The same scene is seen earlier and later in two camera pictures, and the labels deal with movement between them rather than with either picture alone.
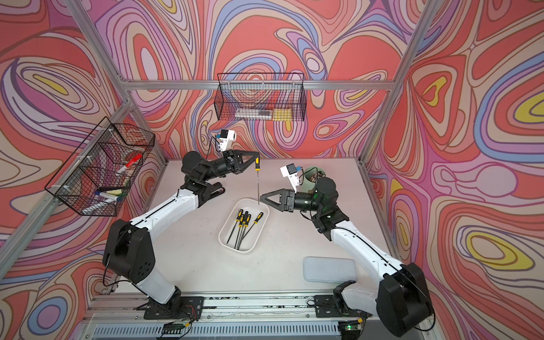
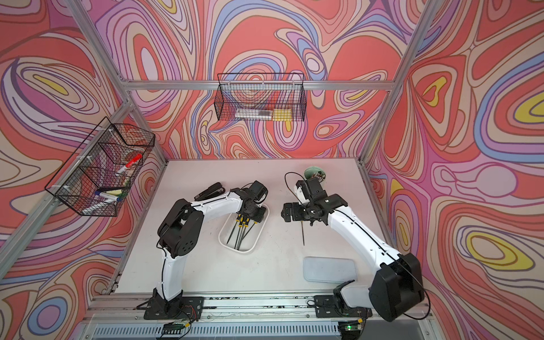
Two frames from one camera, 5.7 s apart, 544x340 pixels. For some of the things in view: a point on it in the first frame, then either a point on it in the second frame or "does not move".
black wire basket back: [261, 96] does not move
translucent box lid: [329, 269] does not move
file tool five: [240, 226] does not move
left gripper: [230, 163] → [260, 217]
